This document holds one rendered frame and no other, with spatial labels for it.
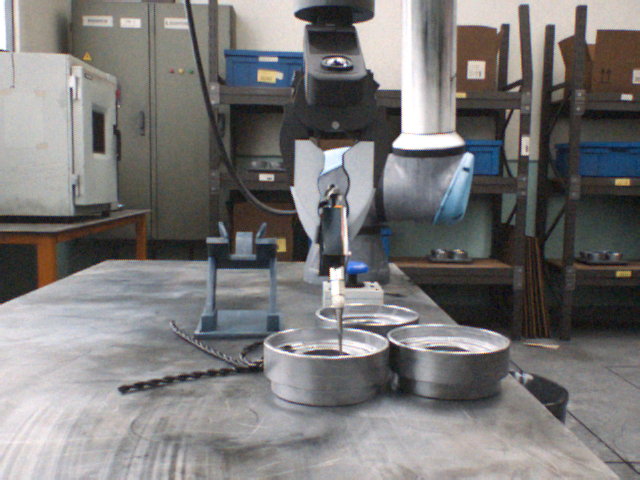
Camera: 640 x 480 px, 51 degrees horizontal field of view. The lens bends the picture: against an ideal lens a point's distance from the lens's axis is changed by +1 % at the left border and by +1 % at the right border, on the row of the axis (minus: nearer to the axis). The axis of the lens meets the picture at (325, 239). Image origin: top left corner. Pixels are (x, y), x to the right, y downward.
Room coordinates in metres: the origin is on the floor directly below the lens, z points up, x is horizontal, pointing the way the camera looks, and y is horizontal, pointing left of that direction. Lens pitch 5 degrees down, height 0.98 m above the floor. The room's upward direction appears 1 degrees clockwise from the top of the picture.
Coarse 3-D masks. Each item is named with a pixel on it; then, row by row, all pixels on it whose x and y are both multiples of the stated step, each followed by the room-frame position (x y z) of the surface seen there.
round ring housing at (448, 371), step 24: (408, 336) 0.62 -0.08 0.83; (432, 336) 0.63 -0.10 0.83; (456, 336) 0.62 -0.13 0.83; (480, 336) 0.61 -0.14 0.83; (408, 360) 0.54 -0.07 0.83; (432, 360) 0.53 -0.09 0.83; (456, 360) 0.52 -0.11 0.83; (480, 360) 0.53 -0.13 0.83; (504, 360) 0.55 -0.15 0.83; (408, 384) 0.55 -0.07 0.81; (432, 384) 0.54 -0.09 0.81; (456, 384) 0.52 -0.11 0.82; (480, 384) 0.53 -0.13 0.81
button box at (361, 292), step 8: (328, 288) 0.80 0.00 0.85; (352, 288) 0.80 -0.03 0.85; (360, 288) 0.81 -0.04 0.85; (368, 288) 0.81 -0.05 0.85; (376, 288) 0.81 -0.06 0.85; (328, 296) 0.79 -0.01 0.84; (352, 296) 0.79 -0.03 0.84; (360, 296) 0.79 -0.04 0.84; (368, 296) 0.79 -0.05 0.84; (376, 296) 0.79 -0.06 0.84; (328, 304) 0.79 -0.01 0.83
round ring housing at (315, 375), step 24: (288, 336) 0.59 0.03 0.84; (312, 336) 0.60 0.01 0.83; (336, 336) 0.61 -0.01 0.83; (360, 336) 0.60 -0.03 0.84; (264, 360) 0.55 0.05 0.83; (288, 360) 0.51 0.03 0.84; (312, 360) 0.51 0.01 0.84; (336, 360) 0.51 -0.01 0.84; (360, 360) 0.51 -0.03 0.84; (384, 360) 0.53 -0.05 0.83; (288, 384) 0.51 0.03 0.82; (312, 384) 0.51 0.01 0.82; (336, 384) 0.51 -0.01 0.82; (360, 384) 0.51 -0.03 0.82
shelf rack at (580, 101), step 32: (576, 32) 4.08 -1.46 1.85; (544, 64) 4.58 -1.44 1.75; (576, 64) 4.06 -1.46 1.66; (544, 96) 4.56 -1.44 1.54; (576, 96) 4.05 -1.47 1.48; (608, 96) 4.07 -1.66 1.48; (544, 128) 4.56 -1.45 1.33; (576, 128) 4.06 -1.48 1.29; (544, 160) 4.56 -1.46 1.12; (576, 160) 4.06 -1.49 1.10; (544, 192) 4.56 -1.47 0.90; (576, 192) 4.06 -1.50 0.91; (608, 192) 4.07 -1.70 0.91; (544, 224) 4.56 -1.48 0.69; (544, 256) 4.52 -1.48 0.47
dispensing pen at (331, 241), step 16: (336, 192) 0.61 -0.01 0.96; (336, 208) 0.58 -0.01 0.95; (336, 224) 0.57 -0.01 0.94; (320, 240) 0.58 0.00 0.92; (336, 240) 0.56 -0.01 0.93; (320, 256) 0.58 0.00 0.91; (336, 256) 0.56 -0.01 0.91; (320, 272) 0.58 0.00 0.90; (336, 272) 0.56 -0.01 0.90; (336, 288) 0.55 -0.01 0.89; (336, 304) 0.55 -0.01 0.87; (336, 320) 0.54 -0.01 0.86
